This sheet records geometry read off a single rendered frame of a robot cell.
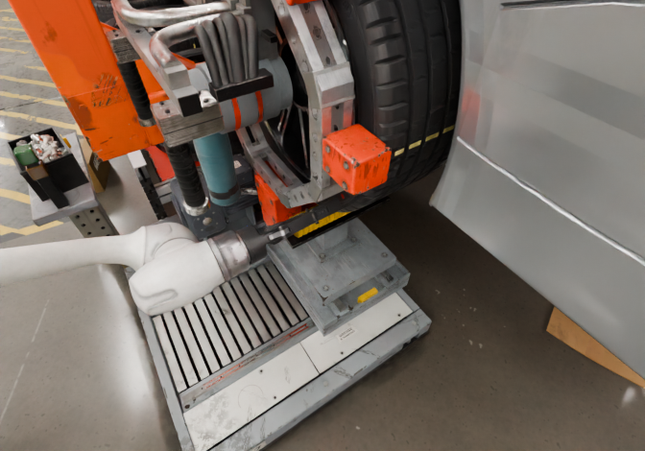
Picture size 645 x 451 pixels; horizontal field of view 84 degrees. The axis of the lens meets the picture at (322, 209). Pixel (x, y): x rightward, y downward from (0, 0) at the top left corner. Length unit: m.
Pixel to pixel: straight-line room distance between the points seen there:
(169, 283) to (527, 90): 0.61
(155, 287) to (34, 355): 0.98
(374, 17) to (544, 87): 0.24
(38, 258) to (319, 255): 0.77
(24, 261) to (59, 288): 1.00
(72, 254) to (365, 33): 0.63
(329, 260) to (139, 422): 0.75
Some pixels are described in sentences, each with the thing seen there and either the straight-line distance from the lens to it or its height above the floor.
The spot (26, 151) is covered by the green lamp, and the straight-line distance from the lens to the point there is 1.21.
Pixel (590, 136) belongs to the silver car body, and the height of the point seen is 1.00.
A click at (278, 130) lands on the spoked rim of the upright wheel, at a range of 1.05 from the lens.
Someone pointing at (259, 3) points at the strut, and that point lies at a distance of 0.75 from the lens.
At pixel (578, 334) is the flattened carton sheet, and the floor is 0.01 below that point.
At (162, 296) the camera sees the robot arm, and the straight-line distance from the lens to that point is 0.71.
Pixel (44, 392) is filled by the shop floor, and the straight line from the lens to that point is 1.55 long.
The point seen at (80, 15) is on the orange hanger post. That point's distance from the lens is 1.15.
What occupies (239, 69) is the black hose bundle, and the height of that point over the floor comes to 0.99.
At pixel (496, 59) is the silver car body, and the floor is 1.03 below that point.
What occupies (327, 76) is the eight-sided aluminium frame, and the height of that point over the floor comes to 0.97.
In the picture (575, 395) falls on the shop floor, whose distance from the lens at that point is 1.50.
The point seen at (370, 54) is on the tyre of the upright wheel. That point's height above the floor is 1.00.
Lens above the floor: 1.22
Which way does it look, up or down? 46 degrees down
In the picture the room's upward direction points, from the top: straight up
